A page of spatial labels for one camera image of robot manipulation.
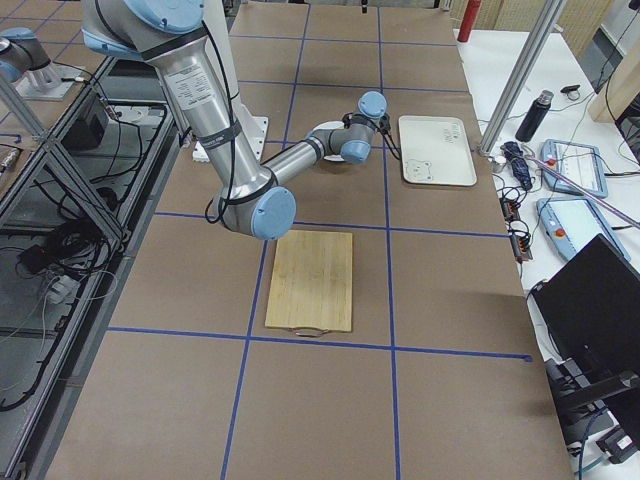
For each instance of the white round plate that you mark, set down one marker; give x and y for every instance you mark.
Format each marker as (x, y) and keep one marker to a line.
(332, 125)

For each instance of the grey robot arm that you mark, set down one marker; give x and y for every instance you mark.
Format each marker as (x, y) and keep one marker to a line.
(26, 64)
(193, 60)

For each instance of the bamboo cutting board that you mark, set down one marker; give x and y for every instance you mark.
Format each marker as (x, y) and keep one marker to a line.
(311, 285)

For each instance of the cream bear serving tray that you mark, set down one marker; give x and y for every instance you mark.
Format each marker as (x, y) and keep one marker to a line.
(435, 151)

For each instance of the folded navy umbrella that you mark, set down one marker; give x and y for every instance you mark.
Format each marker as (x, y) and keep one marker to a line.
(515, 158)

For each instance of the black water bottle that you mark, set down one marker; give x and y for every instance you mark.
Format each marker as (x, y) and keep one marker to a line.
(534, 116)

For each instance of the near blue teach pendant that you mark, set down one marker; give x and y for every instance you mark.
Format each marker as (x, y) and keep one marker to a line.
(571, 223)

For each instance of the blue teach pendant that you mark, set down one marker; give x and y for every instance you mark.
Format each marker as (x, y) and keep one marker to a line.
(580, 163)
(571, 223)

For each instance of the red bottle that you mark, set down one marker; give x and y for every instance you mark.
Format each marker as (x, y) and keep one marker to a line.
(468, 20)

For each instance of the far blue teach pendant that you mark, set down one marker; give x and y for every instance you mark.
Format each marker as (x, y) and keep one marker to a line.
(580, 163)

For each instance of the black monitor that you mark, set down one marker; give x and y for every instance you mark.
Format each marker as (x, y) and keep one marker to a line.
(591, 308)

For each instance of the aluminium frame post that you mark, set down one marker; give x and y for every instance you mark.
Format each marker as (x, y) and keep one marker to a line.
(535, 42)

